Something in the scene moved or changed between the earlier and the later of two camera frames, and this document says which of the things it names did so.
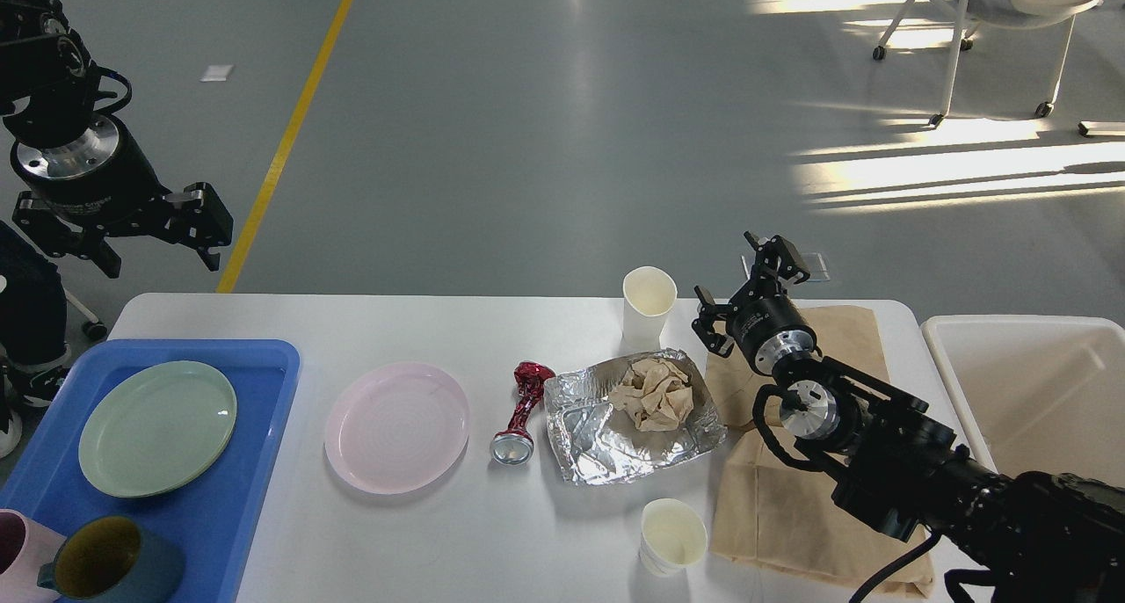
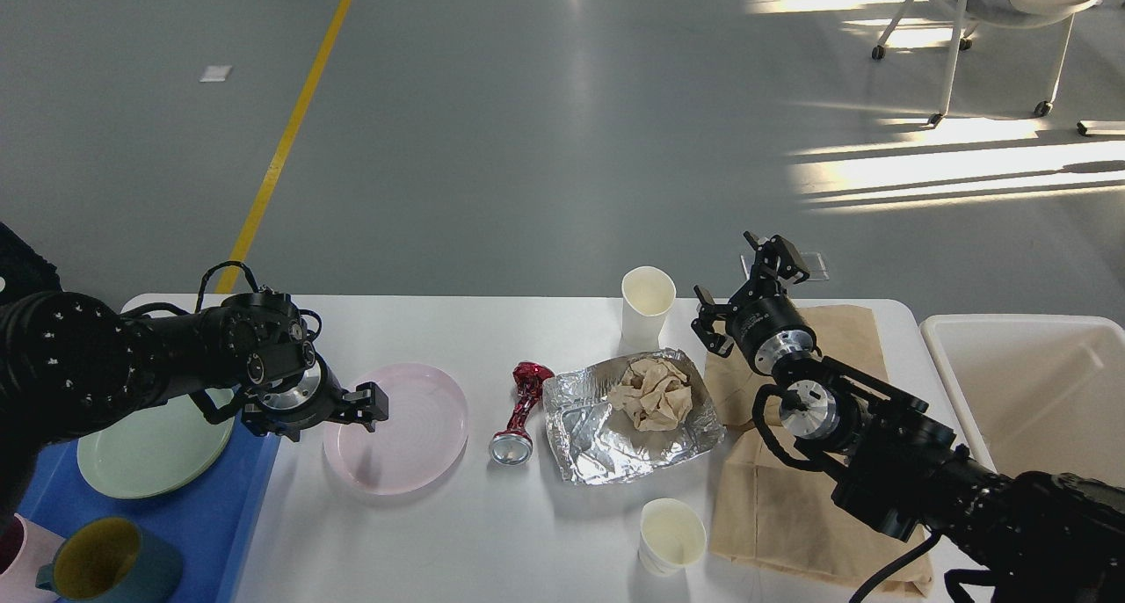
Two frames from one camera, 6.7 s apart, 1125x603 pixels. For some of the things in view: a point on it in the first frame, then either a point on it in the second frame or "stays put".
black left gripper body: [106, 177] → [305, 401]
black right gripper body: [768, 328] stays put
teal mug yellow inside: [111, 559] stays put
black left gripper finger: [58, 237] → [366, 404]
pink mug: [25, 546] stays put
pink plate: [399, 428] stays put
